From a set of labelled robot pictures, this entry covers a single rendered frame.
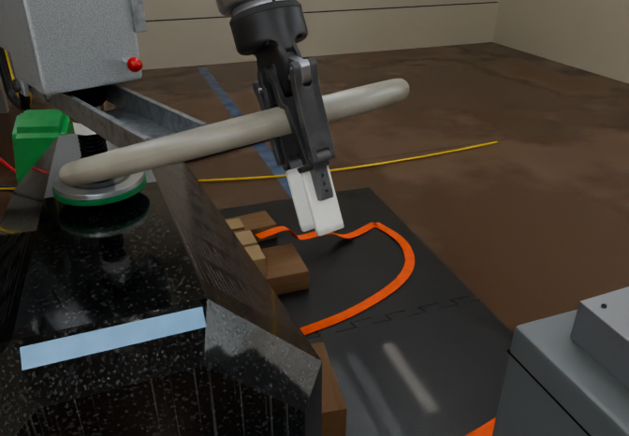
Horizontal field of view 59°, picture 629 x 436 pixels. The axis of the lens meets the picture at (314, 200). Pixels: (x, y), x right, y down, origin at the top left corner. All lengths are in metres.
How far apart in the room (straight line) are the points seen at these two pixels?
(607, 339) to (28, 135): 2.63
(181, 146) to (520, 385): 0.75
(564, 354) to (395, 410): 1.00
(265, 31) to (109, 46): 0.78
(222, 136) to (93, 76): 0.76
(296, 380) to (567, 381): 0.52
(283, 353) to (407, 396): 0.87
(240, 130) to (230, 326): 0.59
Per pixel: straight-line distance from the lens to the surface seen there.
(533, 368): 1.04
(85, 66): 1.29
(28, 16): 1.25
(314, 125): 0.53
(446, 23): 7.41
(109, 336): 1.05
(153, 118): 1.20
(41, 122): 3.02
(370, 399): 1.95
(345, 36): 6.80
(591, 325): 1.01
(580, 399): 0.97
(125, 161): 0.61
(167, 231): 1.29
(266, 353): 1.14
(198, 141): 0.57
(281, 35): 0.55
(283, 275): 2.33
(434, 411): 1.95
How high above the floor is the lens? 1.43
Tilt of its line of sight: 27 degrees down
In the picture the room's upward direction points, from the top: straight up
